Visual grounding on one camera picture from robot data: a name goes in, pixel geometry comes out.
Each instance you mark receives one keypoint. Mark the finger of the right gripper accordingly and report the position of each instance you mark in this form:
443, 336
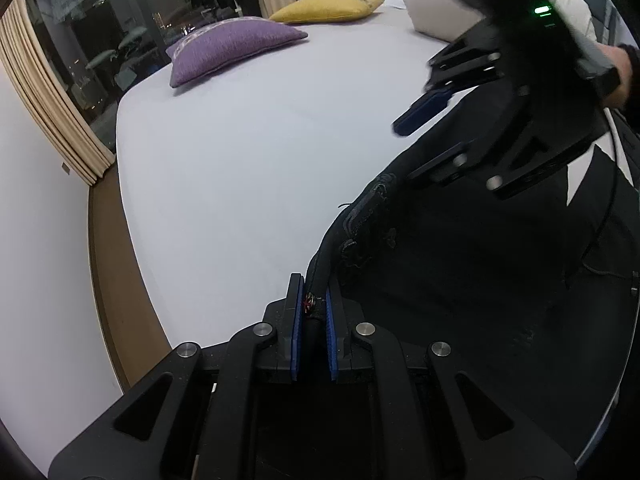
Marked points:
432, 102

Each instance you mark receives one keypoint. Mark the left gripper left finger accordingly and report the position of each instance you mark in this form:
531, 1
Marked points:
289, 330

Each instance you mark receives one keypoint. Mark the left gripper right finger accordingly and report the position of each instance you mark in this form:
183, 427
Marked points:
337, 331

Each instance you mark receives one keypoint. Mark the black pants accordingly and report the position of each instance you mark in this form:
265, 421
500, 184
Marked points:
504, 244

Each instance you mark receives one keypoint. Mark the right hand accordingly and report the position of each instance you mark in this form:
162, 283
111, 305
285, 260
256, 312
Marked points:
626, 60

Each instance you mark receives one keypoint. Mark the beige rolled duvet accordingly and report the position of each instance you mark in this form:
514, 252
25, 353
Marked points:
500, 10

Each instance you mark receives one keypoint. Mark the yellow cushion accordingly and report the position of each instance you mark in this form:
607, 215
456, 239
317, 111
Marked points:
325, 11

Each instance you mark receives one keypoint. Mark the white bed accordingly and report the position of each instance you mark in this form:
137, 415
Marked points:
229, 185

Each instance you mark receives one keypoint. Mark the dark window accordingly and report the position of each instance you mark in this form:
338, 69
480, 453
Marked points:
100, 49

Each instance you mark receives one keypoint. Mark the beige curtain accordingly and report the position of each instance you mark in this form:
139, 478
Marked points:
45, 99

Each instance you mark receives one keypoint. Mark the wall socket plate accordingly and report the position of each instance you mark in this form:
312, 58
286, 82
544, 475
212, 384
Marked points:
65, 168

